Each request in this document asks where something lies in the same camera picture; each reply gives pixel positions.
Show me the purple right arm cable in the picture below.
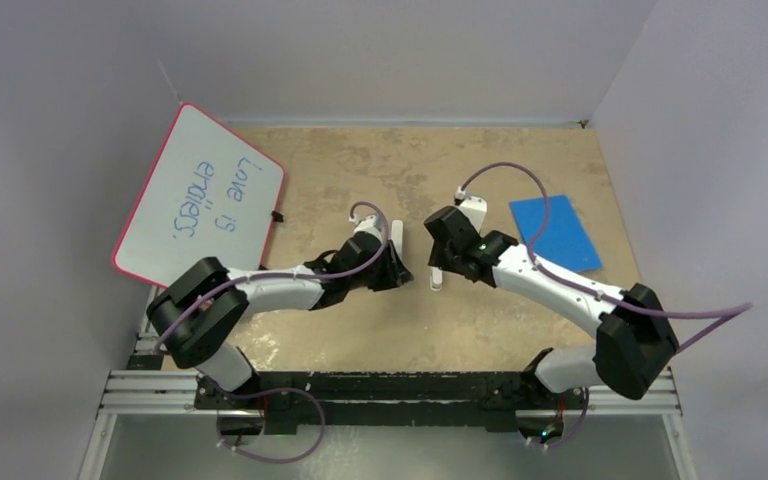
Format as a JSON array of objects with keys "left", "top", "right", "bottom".
[{"left": 453, "top": 162, "right": 754, "bottom": 450}]

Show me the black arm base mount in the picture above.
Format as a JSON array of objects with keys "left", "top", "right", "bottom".
[{"left": 194, "top": 371, "right": 585, "bottom": 436}]

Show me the blue paper folder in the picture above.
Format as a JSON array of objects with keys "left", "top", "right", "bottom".
[{"left": 509, "top": 195, "right": 603, "bottom": 273}]

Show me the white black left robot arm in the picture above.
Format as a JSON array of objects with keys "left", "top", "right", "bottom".
[{"left": 146, "top": 232, "right": 413, "bottom": 409}]

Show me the pink framed whiteboard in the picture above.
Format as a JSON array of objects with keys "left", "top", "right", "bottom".
[{"left": 112, "top": 103, "right": 285, "bottom": 287}]

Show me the aluminium rail frame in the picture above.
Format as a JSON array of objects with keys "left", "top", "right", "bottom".
[{"left": 77, "top": 284, "right": 698, "bottom": 480}]

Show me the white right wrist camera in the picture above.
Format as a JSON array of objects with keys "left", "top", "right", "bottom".
[{"left": 454, "top": 187, "right": 488, "bottom": 233}]

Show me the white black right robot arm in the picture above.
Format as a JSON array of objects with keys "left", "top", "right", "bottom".
[{"left": 424, "top": 206, "right": 679, "bottom": 407}]

